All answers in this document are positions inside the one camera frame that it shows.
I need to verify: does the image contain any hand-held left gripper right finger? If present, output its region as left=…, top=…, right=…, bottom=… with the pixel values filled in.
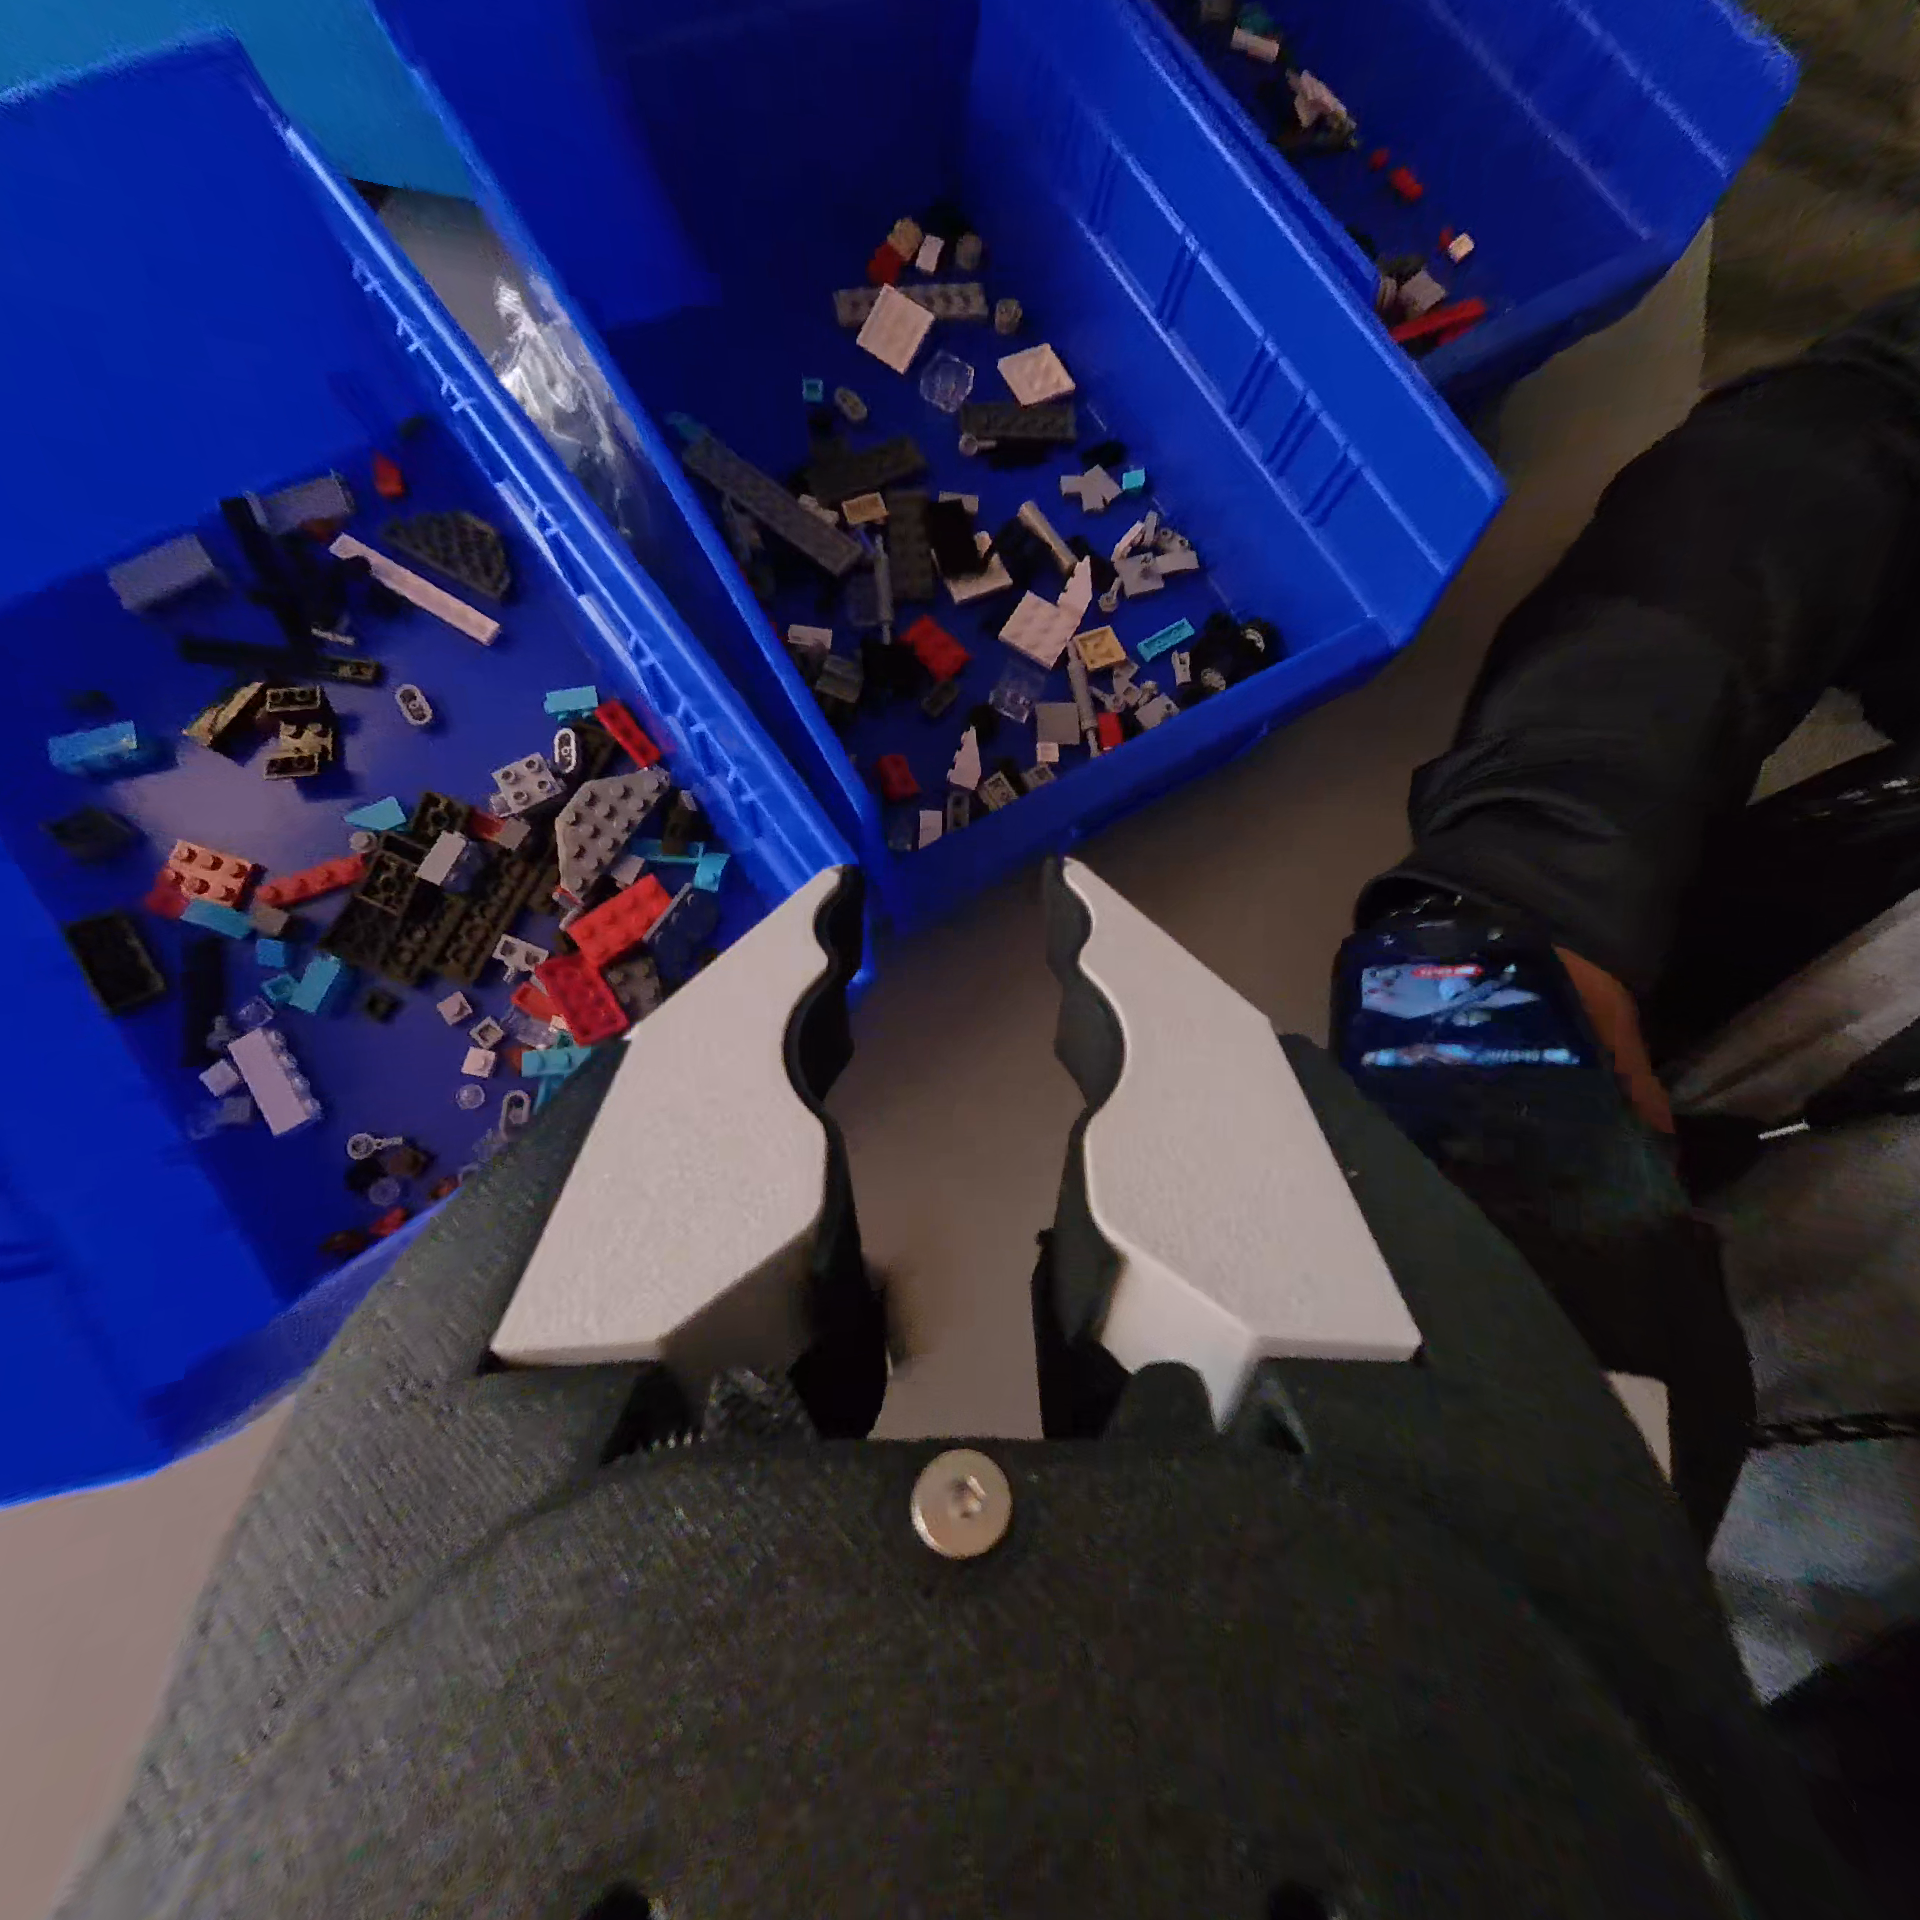
left=1031, top=859, right=1422, bottom=1437

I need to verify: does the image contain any pile of colourful toy bricks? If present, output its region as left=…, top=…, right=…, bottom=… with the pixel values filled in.
left=44, top=450, right=739, bottom=1264

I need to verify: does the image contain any black flecked cord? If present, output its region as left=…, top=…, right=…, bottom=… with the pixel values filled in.
left=1747, top=1405, right=1920, bottom=1454

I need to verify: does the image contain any grey wedge brick plate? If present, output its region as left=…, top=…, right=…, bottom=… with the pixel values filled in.
left=552, top=764, right=674, bottom=905

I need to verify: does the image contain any person's right hand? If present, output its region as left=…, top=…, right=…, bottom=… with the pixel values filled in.
left=1556, top=945, right=1682, bottom=1145

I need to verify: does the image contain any person's right forearm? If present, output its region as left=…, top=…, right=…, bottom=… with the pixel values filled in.
left=1356, top=291, right=1920, bottom=991

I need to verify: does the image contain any pile of small grey bricks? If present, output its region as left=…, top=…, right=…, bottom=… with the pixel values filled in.
left=665, top=209, right=1292, bottom=850

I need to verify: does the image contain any blue plastic bin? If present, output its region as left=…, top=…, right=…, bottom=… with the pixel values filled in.
left=0, top=31, right=876, bottom=1508
left=373, top=0, right=1505, bottom=936
left=1140, top=0, right=1800, bottom=411

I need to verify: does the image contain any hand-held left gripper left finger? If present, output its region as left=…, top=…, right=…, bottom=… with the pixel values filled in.
left=489, top=868, right=889, bottom=1437

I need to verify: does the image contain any grey desk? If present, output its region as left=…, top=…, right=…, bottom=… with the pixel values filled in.
left=0, top=209, right=1719, bottom=1920

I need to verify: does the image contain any pile of red grey bricks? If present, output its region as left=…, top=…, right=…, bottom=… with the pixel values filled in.
left=1200, top=0, right=1493, bottom=356

